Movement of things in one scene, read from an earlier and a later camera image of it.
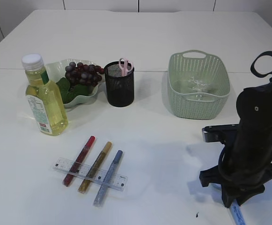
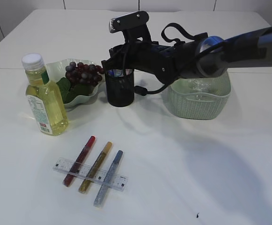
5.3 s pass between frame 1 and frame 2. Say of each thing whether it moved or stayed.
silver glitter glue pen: stayed
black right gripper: moved
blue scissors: moved
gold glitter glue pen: stayed
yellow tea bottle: stayed
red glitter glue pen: stayed
